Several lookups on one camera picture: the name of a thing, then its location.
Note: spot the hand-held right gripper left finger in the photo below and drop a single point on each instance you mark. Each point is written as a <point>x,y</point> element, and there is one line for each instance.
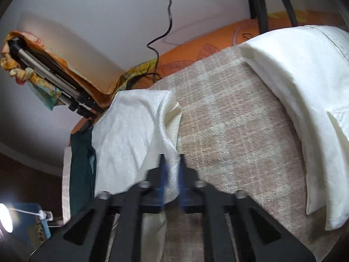
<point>162,178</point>

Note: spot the folded white cloth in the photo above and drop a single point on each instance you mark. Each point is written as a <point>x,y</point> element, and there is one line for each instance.
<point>305,87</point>

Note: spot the cream satin garment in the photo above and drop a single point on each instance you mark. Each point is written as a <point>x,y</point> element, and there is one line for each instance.
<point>131,139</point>

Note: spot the beige checkered blanket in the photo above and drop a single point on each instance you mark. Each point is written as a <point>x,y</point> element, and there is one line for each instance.
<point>237,142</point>

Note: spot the dark green cloth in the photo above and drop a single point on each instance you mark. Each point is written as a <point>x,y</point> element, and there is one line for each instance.
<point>80,174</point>

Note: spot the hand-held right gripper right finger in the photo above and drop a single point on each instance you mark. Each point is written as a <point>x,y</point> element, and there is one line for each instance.
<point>181,185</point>

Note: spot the silver and black tripod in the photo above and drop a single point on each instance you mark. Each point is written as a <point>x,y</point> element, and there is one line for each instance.
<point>51,75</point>

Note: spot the black tripod legs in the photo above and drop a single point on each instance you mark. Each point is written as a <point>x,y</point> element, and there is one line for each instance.
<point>268,1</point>

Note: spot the white lamp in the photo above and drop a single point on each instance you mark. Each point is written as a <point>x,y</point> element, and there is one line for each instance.
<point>6,216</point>

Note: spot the orange leaf-print bedsheet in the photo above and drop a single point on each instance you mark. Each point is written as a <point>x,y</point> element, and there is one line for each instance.
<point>212,42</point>

